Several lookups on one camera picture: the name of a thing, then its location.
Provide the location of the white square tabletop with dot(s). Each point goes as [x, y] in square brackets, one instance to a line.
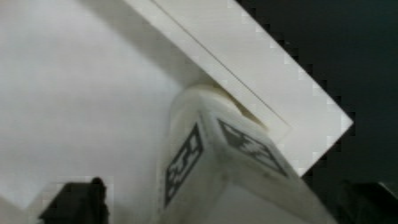
[100, 59]

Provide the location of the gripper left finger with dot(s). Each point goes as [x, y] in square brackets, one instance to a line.
[77, 206]

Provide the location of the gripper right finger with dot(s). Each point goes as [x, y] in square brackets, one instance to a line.
[369, 203]

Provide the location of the white table leg with tag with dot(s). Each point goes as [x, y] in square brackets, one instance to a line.
[228, 183]

